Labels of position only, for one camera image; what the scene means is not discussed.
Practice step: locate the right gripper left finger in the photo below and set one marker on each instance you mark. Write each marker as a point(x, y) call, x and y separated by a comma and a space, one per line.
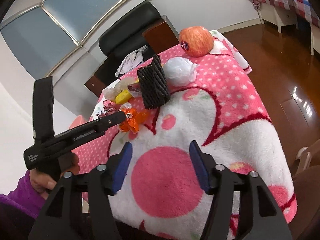
point(116, 170)

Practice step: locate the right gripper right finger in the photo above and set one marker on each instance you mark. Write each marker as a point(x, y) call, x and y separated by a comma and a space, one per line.
point(203, 165)

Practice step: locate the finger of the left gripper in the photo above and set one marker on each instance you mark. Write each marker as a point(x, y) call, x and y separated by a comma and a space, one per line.
point(111, 120)

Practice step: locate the orange candy wrapper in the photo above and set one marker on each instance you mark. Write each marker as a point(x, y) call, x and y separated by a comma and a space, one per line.
point(134, 118)

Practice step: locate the clear plastic wrap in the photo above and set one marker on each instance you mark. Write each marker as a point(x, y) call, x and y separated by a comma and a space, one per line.
point(110, 93)

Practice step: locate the yellow wrapper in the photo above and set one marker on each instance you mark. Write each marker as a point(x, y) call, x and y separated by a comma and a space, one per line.
point(123, 97)

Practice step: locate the black foam fruit net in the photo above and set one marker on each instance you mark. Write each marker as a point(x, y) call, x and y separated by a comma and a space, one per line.
point(153, 84)

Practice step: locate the white foam fruit net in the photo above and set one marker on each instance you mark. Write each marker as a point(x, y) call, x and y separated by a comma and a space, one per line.
point(180, 72)

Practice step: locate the silver wrapper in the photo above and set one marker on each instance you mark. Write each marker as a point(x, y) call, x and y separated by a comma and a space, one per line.
point(135, 90)

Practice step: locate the purple sleeve left forearm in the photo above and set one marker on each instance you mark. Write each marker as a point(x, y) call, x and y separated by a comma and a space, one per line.
point(19, 210)

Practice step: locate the pink plastic trash bin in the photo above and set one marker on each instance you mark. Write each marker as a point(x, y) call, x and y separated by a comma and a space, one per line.
point(79, 120)

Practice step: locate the left hand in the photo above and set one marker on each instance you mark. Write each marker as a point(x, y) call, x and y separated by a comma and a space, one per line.
point(42, 182)

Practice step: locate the crumpled cloth on chair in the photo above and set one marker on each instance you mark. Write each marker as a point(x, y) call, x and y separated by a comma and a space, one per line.
point(131, 60)

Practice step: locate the pink white fleece blanket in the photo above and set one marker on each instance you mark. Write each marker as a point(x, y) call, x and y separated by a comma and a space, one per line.
point(222, 111)

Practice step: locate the black leather armchair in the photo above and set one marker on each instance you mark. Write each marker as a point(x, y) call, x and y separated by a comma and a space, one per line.
point(142, 26)

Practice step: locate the red apple with sticker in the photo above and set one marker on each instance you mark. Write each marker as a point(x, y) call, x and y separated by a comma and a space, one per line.
point(196, 41)

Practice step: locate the white cabinet under table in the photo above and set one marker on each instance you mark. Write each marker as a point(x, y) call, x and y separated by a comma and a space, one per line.
point(277, 16)

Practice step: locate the checkered tablecloth side table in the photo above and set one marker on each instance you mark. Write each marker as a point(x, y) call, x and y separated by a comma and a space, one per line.
point(301, 7)

